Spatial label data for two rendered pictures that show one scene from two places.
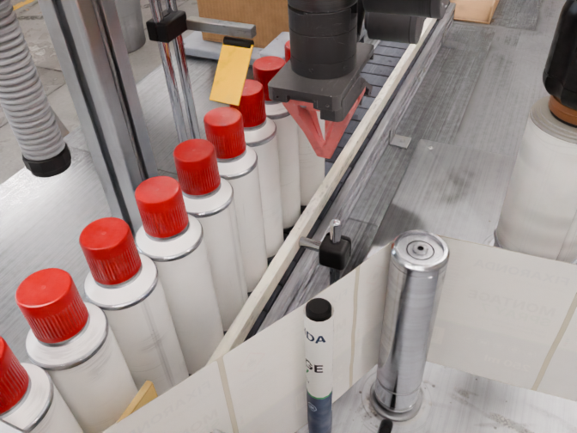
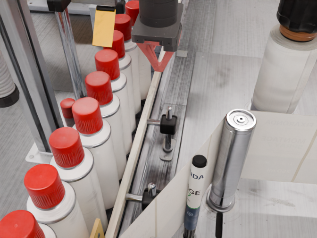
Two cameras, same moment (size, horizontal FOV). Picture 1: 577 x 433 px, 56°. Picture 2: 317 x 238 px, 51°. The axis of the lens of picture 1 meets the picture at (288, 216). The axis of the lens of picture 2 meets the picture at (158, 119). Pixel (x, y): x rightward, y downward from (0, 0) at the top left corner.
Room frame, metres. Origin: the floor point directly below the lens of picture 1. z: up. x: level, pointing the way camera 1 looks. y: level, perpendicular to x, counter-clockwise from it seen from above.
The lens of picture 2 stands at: (0.01, 0.09, 1.35)
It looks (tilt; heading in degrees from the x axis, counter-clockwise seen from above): 46 degrees down; 344
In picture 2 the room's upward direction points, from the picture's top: straight up
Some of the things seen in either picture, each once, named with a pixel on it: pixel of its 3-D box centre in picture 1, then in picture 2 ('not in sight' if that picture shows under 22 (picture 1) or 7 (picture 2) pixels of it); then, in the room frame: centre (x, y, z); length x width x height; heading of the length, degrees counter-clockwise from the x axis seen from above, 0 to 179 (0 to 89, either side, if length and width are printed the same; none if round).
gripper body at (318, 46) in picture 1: (323, 44); (158, 6); (0.44, -0.04, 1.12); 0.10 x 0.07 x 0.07; 154
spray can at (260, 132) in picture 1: (254, 176); (118, 87); (0.45, 0.03, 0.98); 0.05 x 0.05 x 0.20
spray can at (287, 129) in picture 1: (275, 149); (125, 69); (0.50, 0.01, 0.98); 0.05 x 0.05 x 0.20
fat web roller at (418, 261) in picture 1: (405, 333); (229, 165); (0.25, -0.09, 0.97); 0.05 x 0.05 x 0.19
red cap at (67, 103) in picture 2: not in sight; (69, 107); (0.57, 0.13, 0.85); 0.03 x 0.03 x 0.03
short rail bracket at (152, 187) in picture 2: not in sight; (142, 203); (0.27, 0.04, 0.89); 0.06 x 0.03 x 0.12; 64
